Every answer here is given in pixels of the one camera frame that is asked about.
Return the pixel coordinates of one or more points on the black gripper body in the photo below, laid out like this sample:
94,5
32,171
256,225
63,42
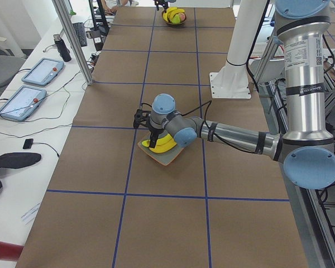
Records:
155,130
162,3

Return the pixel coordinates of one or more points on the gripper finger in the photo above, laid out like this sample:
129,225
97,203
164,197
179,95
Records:
153,141

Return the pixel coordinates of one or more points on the yellow banana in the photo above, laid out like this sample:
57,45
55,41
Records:
170,13
168,139
164,147

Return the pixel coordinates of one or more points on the woven brown fruit basket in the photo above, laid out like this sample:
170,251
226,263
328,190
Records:
173,23

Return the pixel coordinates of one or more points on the grey square orange-rimmed plate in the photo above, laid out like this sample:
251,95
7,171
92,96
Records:
164,158

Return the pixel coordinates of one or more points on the lower pink apple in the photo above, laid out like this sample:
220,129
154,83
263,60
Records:
179,18

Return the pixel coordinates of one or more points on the person in white t-shirt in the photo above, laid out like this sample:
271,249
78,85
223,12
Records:
110,7

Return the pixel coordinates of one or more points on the black box with white label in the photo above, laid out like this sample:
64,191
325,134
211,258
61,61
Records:
97,37

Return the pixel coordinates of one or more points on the brown paper table mat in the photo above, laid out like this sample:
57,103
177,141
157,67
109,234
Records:
108,204

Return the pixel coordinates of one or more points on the black keyboard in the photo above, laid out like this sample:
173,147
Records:
80,33

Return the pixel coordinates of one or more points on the black water bottle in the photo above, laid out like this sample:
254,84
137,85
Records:
61,47

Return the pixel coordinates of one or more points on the far blue teach pendant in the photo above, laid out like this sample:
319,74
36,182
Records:
43,72

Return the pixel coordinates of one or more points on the blue teach pendant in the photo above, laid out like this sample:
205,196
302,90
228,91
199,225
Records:
23,103
43,72

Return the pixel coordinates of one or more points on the small black device on desk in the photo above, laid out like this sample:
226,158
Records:
28,143

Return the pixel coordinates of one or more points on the near blue teach pendant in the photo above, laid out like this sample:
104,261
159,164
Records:
23,103

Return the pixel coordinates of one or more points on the black cloth on desk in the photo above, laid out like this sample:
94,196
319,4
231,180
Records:
17,160

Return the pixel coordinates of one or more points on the red cylinder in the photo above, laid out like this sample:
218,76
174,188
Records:
9,251

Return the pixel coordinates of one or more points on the aluminium frame post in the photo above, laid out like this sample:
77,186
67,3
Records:
66,23

